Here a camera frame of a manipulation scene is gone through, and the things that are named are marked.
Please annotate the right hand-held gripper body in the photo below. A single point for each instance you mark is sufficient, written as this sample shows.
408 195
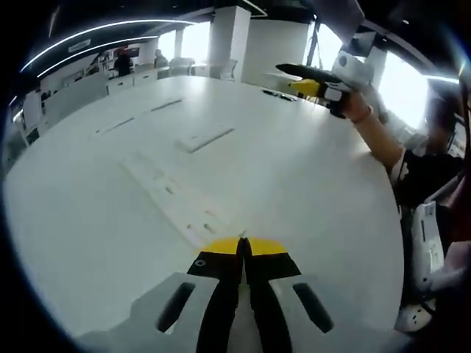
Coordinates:
357 73

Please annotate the white drawer cabinets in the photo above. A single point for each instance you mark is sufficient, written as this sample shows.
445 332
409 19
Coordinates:
132 81

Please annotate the white socket holder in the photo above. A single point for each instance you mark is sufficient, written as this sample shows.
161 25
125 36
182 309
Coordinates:
165 184

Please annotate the ceiling air vent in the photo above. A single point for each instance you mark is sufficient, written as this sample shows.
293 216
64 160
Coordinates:
79 45

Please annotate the white worn device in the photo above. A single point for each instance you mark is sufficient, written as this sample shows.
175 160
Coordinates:
423 250

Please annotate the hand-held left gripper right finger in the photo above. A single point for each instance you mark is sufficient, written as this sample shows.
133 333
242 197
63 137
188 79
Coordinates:
272 268

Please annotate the long white socket holder strip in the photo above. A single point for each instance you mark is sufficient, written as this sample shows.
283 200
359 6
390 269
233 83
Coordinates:
165 104

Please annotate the ceiling light strip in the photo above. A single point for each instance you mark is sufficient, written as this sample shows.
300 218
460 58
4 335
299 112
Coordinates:
110 24
121 39

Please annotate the white socket holder cover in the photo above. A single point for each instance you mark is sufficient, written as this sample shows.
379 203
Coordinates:
206 138

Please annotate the dark wall screen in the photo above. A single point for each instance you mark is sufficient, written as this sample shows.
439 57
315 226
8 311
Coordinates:
133 51

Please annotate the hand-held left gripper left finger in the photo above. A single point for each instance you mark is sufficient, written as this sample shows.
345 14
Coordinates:
206 272

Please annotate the person's right hand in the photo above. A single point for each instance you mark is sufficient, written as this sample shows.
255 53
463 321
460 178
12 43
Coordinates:
357 104

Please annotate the dark flat object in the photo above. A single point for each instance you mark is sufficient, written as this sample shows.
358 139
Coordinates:
279 96

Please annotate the white mesh office chair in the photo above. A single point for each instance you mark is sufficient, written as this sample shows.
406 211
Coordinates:
181 67
229 70

